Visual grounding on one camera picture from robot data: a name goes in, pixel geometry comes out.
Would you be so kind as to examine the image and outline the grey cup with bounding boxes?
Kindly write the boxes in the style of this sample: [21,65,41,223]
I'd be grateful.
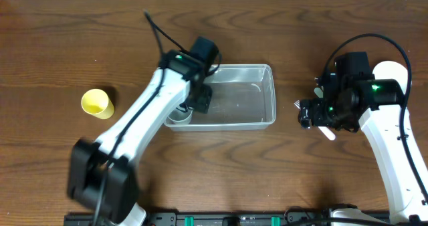
[168,108,193,124]

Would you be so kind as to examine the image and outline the white bowl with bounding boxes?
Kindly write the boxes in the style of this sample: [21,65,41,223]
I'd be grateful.
[372,61,408,94]

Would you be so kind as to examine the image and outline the mint green plastic spoon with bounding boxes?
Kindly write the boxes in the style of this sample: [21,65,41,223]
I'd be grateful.
[314,88,324,98]

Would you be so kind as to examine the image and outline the clear plastic container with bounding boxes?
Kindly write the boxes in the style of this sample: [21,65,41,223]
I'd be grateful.
[164,64,276,132]

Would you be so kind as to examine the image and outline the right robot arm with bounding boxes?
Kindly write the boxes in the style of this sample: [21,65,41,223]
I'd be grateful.
[295,78,427,225]

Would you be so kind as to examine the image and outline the pink plastic fork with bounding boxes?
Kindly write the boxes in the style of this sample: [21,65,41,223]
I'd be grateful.
[294,100,336,141]

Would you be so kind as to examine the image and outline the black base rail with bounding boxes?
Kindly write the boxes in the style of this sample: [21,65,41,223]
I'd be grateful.
[64,211,428,226]

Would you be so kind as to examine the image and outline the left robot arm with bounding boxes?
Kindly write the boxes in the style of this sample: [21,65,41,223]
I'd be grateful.
[67,49,221,225]

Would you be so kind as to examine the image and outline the yellow cup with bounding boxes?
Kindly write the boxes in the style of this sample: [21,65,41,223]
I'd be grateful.
[81,89,114,120]

